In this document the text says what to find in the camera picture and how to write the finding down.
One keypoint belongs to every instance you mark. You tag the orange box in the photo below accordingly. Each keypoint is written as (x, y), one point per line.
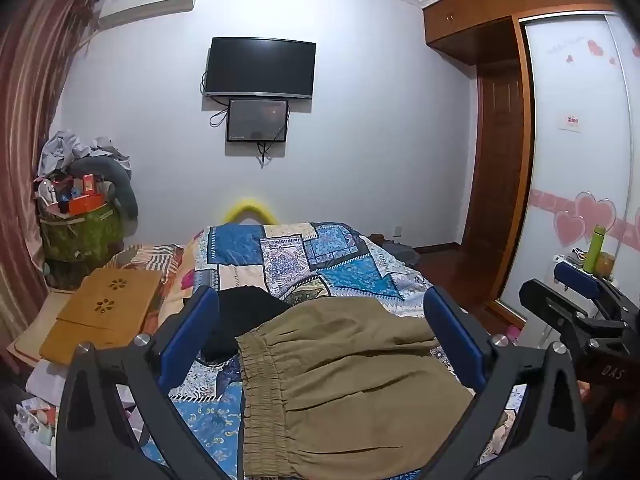
(87, 204)

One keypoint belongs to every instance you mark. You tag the black garment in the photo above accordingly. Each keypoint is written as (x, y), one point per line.
(240, 315)

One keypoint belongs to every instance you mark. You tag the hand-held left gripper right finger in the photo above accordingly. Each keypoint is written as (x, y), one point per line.
(455, 335)

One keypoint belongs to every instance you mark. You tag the grey neck pillow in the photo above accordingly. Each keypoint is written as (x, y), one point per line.
(122, 185)

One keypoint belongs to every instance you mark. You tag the white air conditioner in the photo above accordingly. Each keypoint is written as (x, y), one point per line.
(145, 7)

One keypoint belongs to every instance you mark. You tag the striped red curtain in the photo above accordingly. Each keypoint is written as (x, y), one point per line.
(30, 110)

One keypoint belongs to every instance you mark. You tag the white wall socket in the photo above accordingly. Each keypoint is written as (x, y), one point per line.
(398, 230)

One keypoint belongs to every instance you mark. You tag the small wall-mounted monitor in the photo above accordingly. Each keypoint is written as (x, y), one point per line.
(257, 120)

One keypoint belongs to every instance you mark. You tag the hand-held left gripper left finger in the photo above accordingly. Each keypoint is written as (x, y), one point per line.
(192, 330)

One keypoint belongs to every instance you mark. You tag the green patterned bag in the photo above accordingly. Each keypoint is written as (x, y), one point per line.
(82, 235)

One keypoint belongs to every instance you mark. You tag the wooden lap desk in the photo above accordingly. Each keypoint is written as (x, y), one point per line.
(100, 315)

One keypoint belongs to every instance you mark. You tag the blue patchwork blanket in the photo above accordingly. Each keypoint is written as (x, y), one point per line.
(310, 255)

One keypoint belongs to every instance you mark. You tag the striped orange bedding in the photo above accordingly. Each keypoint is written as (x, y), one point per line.
(145, 257)

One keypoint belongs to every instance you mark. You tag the wall-mounted black television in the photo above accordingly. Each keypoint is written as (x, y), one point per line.
(260, 66)

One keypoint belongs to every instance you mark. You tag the khaki pants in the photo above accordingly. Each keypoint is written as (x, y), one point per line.
(340, 385)

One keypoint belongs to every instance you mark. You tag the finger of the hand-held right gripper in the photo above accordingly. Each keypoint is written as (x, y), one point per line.
(575, 275)
(547, 302)

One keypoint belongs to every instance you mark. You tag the wooden overhead cabinet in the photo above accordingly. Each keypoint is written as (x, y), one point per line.
(500, 5)

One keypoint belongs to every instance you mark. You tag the yellow jar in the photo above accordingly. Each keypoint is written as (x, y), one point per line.
(608, 264)

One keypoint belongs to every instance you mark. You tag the brown wooden door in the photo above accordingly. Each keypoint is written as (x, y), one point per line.
(492, 160)

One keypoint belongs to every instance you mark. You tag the beige flat board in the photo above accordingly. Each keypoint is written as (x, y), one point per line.
(35, 327)

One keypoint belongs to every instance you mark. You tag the green bottle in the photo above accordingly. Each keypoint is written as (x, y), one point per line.
(595, 247)

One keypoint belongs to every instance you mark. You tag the pile of grey clothes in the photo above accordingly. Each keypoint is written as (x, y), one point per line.
(65, 147)

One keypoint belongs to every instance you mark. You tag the yellow curved object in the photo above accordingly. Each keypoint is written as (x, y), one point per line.
(250, 206)

